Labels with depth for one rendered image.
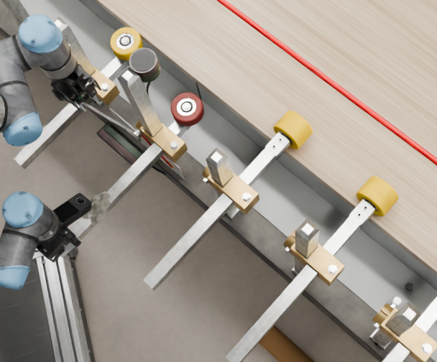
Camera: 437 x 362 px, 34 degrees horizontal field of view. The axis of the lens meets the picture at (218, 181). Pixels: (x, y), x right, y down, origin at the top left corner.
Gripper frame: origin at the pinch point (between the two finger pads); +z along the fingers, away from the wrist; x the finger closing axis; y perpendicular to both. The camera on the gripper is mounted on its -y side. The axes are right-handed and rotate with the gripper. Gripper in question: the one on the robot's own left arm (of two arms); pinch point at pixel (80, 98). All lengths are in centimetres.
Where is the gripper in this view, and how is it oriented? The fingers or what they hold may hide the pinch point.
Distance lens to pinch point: 176.9
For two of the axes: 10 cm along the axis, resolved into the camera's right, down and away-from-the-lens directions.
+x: 6.7, -7.2, 1.6
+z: 1.0, 3.1, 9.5
